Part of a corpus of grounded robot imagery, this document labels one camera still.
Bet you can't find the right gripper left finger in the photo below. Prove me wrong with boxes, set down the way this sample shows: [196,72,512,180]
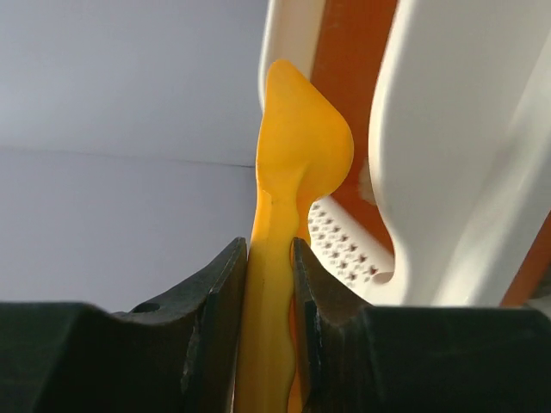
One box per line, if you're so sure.
[1,237,247,412]

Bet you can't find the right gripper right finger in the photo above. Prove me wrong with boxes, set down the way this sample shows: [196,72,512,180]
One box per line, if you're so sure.
[293,239,550,412]

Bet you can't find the yellow plastic litter scoop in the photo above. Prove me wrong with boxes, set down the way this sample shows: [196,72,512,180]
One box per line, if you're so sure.
[234,59,354,412]

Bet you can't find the cream orange litter box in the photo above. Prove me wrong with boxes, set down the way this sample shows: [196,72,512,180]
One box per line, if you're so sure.
[258,1,550,306]

